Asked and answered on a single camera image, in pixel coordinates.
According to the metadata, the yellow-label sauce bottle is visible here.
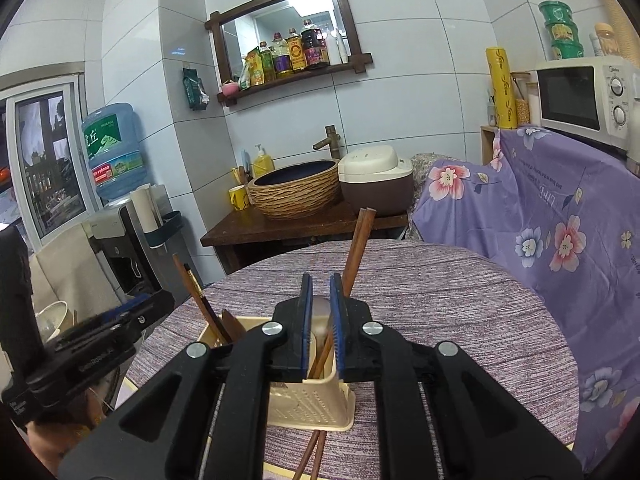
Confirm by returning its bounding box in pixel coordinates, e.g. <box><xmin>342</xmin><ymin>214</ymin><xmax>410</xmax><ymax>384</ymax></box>
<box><xmin>286</xmin><ymin>28</ymin><xmax>307</xmax><ymax>73</ymax></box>

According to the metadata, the aluminium-framed window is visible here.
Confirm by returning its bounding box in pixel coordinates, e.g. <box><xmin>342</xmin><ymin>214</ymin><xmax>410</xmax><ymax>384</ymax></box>
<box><xmin>0</xmin><ymin>62</ymin><xmax>103</xmax><ymax>246</ymax></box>

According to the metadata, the cream perforated utensil holder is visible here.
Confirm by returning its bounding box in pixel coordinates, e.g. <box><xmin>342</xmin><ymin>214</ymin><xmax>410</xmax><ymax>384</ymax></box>
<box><xmin>196</xmin><ymin>315</ymin><xmax>357</xmax><ymax>432</ymax></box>

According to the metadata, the wooden-framed mirror shelf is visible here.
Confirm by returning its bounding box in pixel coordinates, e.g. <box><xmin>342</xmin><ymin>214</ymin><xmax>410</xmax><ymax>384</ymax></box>
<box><xmin>204</xmin><ymin>0</ymin><xmax>373</xmax><ymax>107</ymax></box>

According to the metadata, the green oil bottle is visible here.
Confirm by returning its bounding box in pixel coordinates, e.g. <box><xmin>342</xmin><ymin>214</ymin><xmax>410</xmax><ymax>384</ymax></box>
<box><xmin>258</xmin><ymin>41</ymin><xmax>277</xmax><ymax>82</ymax></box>

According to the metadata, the purple-label sauce bottle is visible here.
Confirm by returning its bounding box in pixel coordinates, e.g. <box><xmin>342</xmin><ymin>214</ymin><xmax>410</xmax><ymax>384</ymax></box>
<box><xmin>271</xmin><ymin>33</ymin><xmax>295</xmax><ymax>78</ymax></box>

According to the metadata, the yellow soap pump bottle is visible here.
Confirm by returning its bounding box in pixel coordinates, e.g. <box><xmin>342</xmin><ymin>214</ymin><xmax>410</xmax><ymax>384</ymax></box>
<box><xmin>252</xmin><ymin>144</ymin><xmax>276</xmax><ymax>178</ymax></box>

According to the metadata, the dark gold-banded chopstick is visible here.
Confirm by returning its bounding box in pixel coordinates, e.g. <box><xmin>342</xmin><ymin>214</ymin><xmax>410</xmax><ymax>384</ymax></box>
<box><xmin>183</xmin><ymin>262</ymin><xmax>233</xmax><ymax>345</ymax></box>

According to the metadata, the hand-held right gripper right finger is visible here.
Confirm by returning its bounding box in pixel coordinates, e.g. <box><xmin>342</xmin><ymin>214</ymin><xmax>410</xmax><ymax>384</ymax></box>
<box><xmin>328</xmin><ymin>271</ymin><xmax>583</xmax><ymax>480</ymax></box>

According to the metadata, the paper cup tube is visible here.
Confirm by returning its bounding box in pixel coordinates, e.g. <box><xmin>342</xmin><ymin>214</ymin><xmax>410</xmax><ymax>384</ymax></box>
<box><xmin>130</xmin><ymin>184</ymin><xmax>166</xmax><ymax>246</ymax></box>

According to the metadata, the yellow printed roll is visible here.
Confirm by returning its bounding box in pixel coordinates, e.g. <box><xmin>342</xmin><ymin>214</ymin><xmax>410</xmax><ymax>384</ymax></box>
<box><xmin>486</xmin><ymin>46</ymin><xmax>518</xmax><ymax>129</ymax></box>

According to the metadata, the teal cup holder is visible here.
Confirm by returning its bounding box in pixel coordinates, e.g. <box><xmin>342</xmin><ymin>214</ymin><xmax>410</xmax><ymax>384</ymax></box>
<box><xmin>145</xmin><ymin>210</ymin><xmax>183</xmax><ymax>251</ymax></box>

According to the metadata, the green hanging packet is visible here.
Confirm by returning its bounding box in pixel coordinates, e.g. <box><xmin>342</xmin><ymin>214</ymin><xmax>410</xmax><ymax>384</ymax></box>
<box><xmin>182</xmin><ymin>66</ymin><xmax>210</xmax><ymax>111</ymax></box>

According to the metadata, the small wooden box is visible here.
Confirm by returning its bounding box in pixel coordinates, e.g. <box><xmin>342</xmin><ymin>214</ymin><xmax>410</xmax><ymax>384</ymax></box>
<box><xmin>481</xmin><ymin>125</ymin><xmax>501</xmax><ymax>166</ymax></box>

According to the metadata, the purple striped tablecloth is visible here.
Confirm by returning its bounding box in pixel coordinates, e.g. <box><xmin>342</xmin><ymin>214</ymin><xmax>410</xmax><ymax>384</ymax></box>
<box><xmin>125</xmin><ymin>240</ymin><xmax>581</xmax><ymax>480</ymax></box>

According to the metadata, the grey water dispenser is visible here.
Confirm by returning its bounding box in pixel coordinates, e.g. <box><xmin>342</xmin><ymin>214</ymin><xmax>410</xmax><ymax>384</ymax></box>
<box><xmin>87</xmin><ymin>200</ymin><xmax>203</xmax><ymax>301</ymax></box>

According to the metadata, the woven-pattern basin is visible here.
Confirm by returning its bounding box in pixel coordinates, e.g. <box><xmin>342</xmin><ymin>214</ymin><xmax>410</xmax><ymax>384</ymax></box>
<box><xmin>247</xmin><ymin>158</ymin><xmax>342</xmax><ymax>221</ymax></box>

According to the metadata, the dark wooden washstand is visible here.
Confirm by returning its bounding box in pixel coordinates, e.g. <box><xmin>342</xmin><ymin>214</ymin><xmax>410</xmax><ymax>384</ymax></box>
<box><xmin>201</xmin><ymin>207</ymin><xmax>410</xmax><ymax>273</ymax></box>

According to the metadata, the reddish brown wooden chopstick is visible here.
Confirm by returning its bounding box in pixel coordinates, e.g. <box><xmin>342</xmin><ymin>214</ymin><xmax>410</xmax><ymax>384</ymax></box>
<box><xmin>306</xmin><ymin>208</ymin><xmax>377</xmax><ymax>480</ymax></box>
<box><xmin>292</xmin><ymin>208</ymin><xmax>370</xmax><ymax>480</ymax></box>

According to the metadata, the bronze faucet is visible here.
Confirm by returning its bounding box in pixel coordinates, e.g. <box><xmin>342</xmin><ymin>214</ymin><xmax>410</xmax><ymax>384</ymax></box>
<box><xmin>313</xmin><ymin>125</ymin><xmax>346</xmax><ymax>161</ymax></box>

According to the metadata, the yellow-lidded jar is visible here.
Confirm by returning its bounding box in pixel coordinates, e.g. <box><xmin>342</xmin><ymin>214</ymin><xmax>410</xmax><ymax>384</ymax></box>
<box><xmin>595</xmin><ymin>22</ymin><xmax>621</xmax><ymax>56</ymax></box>

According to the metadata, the dark brown chopstick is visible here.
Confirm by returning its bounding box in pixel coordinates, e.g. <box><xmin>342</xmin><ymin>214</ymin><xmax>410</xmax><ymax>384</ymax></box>
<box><xmin>172</xmin><ymin>253</ymin><xmax>226</xmax><ymax>347</ymax></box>

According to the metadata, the white microwave oven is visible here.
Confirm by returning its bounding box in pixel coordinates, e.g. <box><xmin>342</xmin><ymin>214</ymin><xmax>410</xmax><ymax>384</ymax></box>
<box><xmin>536</xmin><ymin>56</ymin><xmax>640</xmax><ymax>153</ymax></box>

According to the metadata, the glass jar with sticks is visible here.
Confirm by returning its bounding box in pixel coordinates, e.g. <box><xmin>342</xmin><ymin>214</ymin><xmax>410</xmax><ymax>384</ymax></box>
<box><xmin>510</xmin><ymin>71</ymin><xmax>533</xmax><ymax>126</ymax></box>

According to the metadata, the purple floral cloth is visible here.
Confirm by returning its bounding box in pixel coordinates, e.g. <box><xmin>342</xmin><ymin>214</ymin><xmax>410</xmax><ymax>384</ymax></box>
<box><xmin>407</xmin><ymin>127</ymin><xmax>640</xmax><ymax>471</ymax></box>

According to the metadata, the cream and brown rice cooker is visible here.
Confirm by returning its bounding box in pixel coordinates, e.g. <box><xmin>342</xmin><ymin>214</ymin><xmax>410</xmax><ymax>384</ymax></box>
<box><xmin>338</xmin><ymin>144</ymin><xmax>415</xmax><ymax>218</ymax></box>

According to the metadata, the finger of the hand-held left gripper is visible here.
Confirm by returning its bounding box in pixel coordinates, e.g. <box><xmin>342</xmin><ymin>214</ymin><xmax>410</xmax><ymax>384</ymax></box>
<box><xmin>47</xmin><ymin>310</ymin><xmax>148</xmax><ymax>356</ymax></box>
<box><xmin>117</xmin><ymin>289</ymin><xmax>176</xmax><ymax>318</ymax></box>

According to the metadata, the beige cover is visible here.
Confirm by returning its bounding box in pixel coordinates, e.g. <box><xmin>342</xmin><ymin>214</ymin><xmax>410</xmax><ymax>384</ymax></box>
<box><xmin>30</xmin><ymin>225</ymin><xmax>126</xmax><ymax>311</ymax></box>

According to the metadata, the grey metal spoon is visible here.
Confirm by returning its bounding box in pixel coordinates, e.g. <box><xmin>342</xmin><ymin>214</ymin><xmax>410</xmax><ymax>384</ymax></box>
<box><xmin>310</xmin><ymin>296</ymin><xmax>335</xmax><ymax>333</ymax></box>

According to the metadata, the dark soy sauce bottle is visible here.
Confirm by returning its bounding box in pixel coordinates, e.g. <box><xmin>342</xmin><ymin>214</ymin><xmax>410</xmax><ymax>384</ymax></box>
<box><xmin>301</xmin><ymin>19</ymin><xmax>329</xmax><ymax>70</ymax></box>

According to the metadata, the green yellow seasoning packet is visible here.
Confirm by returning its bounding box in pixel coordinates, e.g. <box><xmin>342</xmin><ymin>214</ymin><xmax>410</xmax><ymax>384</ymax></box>
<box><xmin>246</xmin><ymin>47</ymin><xmax>265</xmax><ymax>87</ymax></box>

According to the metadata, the blue water jug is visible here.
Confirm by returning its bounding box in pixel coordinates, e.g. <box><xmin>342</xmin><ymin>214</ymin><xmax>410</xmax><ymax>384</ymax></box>
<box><xmin>81</xmin><ymin>102</ymin><xmax>148</xmax><ymax>203</ymax></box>

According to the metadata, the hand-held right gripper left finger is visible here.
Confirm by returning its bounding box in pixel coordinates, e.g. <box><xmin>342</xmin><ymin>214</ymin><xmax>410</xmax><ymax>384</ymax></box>
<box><xmin>57</xmin><ymin>272</ymin><xmax>315</xmax><ymax>480</ymax></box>

